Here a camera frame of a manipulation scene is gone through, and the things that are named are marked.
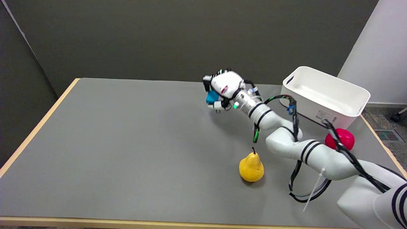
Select floor vent grille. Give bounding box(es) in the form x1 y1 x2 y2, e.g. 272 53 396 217
374 129 402 142

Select white zip tie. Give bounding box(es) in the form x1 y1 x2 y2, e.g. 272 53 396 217
302 168 326 212

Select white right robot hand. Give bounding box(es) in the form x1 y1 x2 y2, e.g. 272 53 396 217
203 69 246 112

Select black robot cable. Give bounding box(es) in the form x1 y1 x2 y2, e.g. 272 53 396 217
253 94 391 203

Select blue cube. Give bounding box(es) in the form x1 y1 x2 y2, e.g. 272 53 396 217
206 90 220 105

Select white plastic box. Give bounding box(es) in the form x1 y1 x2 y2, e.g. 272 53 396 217
281 66 371 130

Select yellow pear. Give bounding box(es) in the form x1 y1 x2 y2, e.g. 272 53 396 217
239 147 265 183

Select red apple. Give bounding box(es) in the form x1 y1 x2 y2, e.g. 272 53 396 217
325 128 355 151

